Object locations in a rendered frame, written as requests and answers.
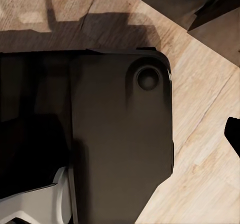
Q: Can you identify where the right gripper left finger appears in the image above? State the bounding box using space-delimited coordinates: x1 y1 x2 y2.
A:
0 117 26 177

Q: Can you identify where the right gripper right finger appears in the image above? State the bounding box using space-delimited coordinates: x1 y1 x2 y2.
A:
224 117 240 156

